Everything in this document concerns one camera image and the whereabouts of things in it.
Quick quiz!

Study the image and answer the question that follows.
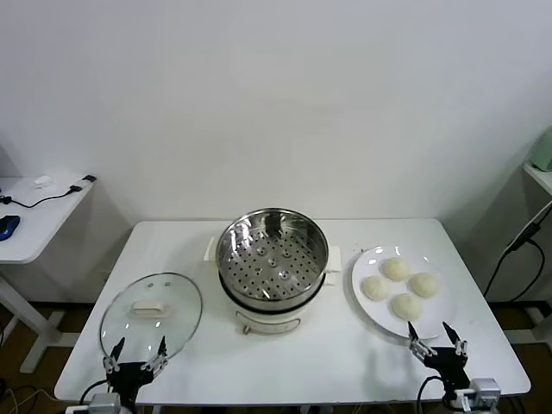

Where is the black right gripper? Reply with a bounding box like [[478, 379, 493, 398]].
[[408, 321, 472, 400]]

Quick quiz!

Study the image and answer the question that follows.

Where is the white side desk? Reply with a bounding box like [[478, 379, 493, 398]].
[[0, 174, 98, 374]]

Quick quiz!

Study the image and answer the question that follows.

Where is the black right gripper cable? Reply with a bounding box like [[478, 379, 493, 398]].
[[415, 375, 442, 414]]

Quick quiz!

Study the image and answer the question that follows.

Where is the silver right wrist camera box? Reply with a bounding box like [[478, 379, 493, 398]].
[[452, 378, 502, 411]]

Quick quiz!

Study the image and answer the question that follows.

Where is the white steamed baozi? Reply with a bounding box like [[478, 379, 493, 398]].
[[361, 276, 392, 302], [408, 272, 442, 298], [381, 257, 411, 282], [391, 292, 423, 323]]

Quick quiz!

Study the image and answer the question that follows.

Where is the blue computer mouse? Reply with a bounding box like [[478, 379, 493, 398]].
[[0, 214, 22, 242]]

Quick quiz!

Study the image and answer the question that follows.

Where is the cream white electric cooker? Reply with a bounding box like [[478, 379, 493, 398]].
[[206, 258, 342, 336]]

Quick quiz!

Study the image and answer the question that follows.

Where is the pale green appliance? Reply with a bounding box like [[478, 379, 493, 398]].
[[529, 128, 552, 172]]

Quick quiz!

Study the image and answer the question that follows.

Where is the glass lid with cream handle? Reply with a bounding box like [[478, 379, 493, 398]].
[[98, 271, 204, 361]]

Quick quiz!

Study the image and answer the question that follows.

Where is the white round plate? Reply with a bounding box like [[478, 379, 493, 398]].
[[351, 245, 459, 340]]

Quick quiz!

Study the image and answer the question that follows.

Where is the black desk cable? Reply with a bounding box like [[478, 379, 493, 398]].
[[0, 174, 97, 209]]

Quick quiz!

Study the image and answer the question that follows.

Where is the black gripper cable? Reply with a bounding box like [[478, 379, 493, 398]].
[[80, 378, 110, 406], [415, 375, 442, 414]]

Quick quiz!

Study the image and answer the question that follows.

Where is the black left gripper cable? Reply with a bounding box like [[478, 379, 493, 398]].
[[80, 378, 110, 406]]

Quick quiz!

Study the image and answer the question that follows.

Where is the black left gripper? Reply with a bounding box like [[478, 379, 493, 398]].
[[103, 336, 168, 406]]

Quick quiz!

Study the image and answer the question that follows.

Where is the black cable with adapter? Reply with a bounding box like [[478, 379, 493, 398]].
[[482, 200, 552, 303]]

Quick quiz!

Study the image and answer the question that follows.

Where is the stainless steel steamer basket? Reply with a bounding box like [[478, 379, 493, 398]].
[[203, 208, 344, 303]]

